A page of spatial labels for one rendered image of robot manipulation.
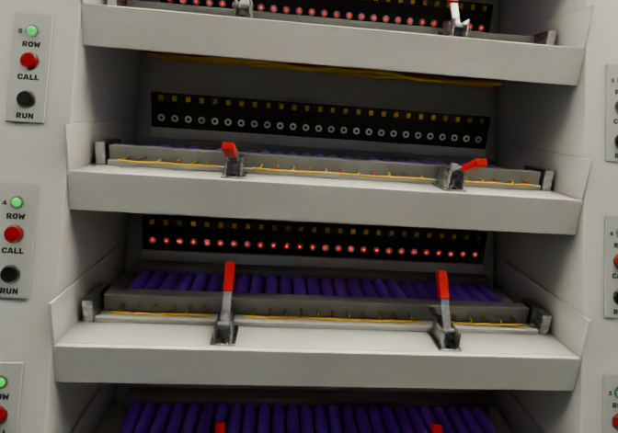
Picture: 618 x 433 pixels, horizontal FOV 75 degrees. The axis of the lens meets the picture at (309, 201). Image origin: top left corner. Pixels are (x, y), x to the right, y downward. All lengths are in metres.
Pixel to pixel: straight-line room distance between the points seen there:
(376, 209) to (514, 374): 0.26
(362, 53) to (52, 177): 0.38
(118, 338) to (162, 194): 0.17
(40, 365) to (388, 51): 0.53
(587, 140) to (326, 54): 0.34
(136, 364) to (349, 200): 0.30
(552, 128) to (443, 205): 0.22
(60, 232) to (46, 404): 0.18
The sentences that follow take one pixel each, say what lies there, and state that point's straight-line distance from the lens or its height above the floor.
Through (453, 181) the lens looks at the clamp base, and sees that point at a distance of 0.54.
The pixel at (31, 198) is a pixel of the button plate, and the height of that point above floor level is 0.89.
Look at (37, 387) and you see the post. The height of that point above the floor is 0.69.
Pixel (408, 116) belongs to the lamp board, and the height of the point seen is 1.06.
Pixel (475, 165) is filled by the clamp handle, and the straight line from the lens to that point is 0.46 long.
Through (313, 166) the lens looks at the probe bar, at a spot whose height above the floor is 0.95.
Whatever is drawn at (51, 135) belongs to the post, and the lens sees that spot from 0.53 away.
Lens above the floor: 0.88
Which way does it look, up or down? 3 degrees up
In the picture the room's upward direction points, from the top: 3 degrees clockwise
